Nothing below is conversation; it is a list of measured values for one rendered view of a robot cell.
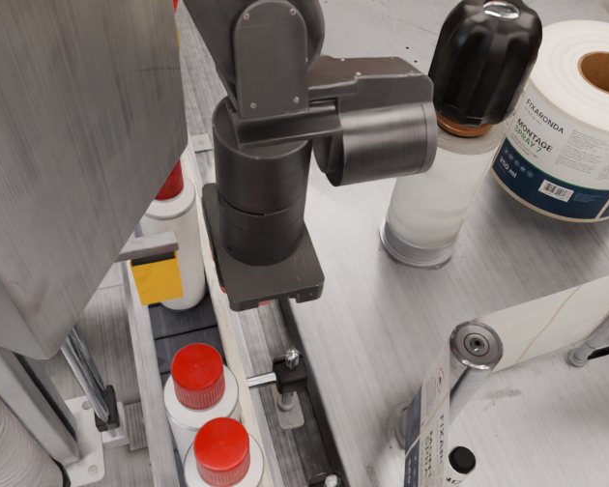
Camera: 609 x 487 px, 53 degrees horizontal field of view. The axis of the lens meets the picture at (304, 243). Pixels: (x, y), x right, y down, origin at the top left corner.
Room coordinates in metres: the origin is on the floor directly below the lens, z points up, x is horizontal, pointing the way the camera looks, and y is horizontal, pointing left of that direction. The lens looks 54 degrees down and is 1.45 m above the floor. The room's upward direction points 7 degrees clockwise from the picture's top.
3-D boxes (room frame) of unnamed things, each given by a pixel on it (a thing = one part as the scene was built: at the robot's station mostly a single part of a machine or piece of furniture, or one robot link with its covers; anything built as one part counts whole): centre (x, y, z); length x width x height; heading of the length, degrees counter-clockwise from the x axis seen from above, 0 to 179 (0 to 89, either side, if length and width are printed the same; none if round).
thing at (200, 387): (0.16, 0.06, 0.98); 0.05 x 0.05 x 0.20
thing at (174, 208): (0.33, 0.12, 0.98); 0.05 x 0.05 x 0.20
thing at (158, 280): (0.21, 0.09, 1.09); 0.03 x 0.01 x 0.06; 113
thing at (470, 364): (0.21, -0.13, 0.97); 0.05 x 0.05 x 0.19
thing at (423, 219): (0.44, -0.13, 1.03); 0.09 x 0.09 x 0.30
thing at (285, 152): (0.25, 0.03, 1.19); 0.07 x 0.06 x 0.07; 111
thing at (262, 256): (0.25, 0.03, 1.13); 0.10 x 0.07 x 0.07; 22
